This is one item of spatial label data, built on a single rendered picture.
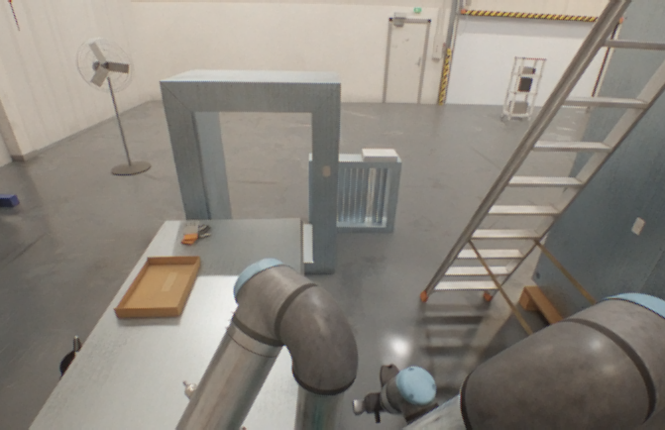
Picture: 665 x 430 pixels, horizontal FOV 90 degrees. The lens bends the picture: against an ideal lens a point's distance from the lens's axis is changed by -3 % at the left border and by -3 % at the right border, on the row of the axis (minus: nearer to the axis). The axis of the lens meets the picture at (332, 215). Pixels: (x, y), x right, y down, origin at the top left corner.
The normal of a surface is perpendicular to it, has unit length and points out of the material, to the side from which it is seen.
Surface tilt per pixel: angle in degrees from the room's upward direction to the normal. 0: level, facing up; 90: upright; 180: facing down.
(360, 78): 90
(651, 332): 15
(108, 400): 0
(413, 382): 19
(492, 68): 90
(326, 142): 90
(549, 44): 90
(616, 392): 47
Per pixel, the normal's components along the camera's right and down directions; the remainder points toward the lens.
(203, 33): 0.03, 0.48
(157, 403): 0.02, -0.88
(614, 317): -0.08, -0.96
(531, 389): -0.66, -0.48
